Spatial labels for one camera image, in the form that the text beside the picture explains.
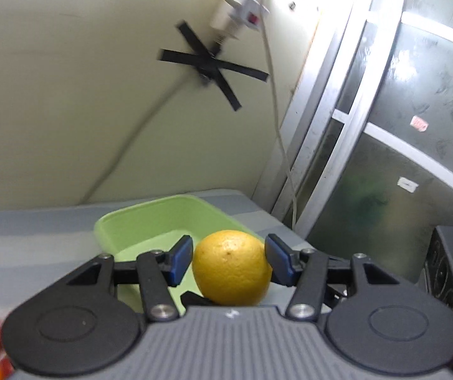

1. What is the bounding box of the large yellow orange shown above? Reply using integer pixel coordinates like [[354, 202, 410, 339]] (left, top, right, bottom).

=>
[[192, 230, 272, 306]]

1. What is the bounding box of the striped blue white cloth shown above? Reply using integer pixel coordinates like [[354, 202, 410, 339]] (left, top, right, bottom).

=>
[[0, 188, 323, 380]]

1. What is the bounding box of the light green plastic basket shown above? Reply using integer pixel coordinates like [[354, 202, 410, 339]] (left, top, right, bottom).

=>
[[94, 195, 263, 313]]

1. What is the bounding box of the black tape cross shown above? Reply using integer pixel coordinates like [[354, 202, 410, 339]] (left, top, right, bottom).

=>
[[159, 21, 269, 111]]

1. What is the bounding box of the white power strip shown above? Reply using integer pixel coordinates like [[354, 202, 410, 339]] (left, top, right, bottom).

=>
[[210, 0, 268, 44]]

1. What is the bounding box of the grey wall cable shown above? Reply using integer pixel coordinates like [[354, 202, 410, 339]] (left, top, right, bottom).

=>
[[80, 80, 190, 204]]

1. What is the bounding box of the aluminium window frame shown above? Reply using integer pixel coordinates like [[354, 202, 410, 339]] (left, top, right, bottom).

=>
[[251, 0, 453, 242]]

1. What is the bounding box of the white power cable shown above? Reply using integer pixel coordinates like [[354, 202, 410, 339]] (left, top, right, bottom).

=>
[[258, 0, 299, 231]]

